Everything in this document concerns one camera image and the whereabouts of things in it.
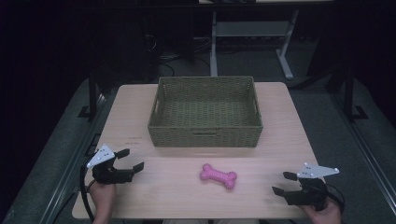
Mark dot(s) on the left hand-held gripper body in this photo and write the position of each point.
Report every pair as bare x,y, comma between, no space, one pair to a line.
101,157

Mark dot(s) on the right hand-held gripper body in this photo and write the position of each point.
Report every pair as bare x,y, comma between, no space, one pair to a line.
314,171

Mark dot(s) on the pink bone-shaped toy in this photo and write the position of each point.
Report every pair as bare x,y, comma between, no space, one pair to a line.
218,176

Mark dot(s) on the green woven basket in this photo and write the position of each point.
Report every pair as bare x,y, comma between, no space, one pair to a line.
205,137

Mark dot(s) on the person's left hand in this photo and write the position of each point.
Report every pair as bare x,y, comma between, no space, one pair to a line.
103,197

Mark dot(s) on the person's right hand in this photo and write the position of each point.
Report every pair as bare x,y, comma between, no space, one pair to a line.
327,216

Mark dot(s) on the black metal stand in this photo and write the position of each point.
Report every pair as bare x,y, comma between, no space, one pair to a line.
92,96
349,96

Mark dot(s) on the aluminium rail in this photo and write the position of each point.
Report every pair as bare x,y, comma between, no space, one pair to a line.
73,161
364,146

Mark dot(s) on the grey metal desk frame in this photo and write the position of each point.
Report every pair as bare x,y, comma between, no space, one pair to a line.
249,28

